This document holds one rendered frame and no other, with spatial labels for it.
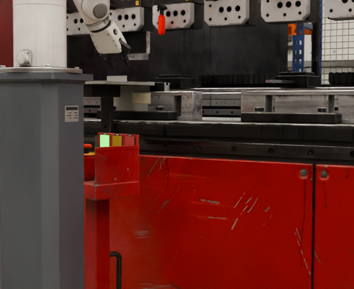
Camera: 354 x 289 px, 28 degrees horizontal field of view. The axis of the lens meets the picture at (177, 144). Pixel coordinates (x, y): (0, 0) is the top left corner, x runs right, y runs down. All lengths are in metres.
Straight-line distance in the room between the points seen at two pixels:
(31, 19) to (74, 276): 0.59
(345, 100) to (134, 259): 0.85
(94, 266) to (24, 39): 0.79
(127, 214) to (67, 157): 0.77
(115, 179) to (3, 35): 1.32
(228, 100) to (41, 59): 1.08
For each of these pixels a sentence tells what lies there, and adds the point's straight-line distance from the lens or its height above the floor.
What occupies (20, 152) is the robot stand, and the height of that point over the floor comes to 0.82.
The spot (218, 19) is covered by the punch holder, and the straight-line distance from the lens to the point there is 2.28.
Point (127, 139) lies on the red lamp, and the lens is 2.13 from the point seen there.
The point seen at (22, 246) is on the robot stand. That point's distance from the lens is 1.64.
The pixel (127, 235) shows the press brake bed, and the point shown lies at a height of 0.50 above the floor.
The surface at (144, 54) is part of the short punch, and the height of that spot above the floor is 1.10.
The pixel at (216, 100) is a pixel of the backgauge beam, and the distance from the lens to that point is 2.59.
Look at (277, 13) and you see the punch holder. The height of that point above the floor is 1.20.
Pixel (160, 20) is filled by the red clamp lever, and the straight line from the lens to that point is 2.36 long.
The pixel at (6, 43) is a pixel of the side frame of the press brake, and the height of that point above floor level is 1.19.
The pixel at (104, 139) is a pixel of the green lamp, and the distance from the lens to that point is 2.22.
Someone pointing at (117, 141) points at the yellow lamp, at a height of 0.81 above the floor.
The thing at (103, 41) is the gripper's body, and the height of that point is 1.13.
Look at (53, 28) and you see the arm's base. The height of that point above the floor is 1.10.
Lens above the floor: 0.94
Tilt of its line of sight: 3 degrees down
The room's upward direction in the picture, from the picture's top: straight up
